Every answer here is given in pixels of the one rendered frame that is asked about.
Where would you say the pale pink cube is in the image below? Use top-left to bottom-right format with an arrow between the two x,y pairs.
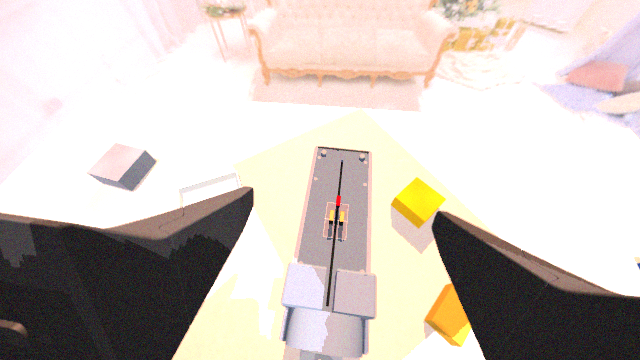
85,143 -> 157,192

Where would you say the yellow rectangular block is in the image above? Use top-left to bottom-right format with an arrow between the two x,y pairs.
391,177 -> 446,228

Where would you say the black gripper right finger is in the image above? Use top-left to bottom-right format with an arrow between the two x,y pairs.
431,211 -> 640,360

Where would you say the yellow cube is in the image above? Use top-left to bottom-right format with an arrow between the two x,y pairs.
424,284 -> 471,347

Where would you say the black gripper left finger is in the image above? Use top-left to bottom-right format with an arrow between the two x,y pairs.
0,186 -> 254,360

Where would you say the cream shallow open tray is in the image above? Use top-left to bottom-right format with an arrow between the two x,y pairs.
177,171 -> 242,208

